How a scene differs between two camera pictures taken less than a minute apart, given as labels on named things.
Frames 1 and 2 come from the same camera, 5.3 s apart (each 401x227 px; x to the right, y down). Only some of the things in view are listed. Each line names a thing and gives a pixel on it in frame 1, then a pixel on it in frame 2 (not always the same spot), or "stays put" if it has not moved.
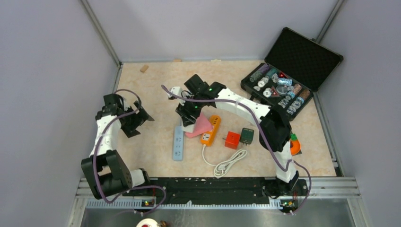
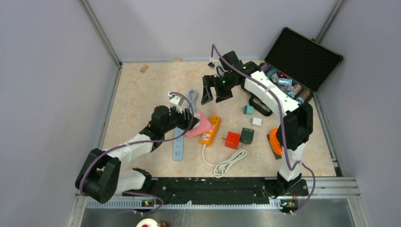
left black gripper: (130, 130) to (185, 117)
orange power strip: (207, 139) stays put
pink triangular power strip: (202, 126) stays put
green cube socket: (247, 135) stays put
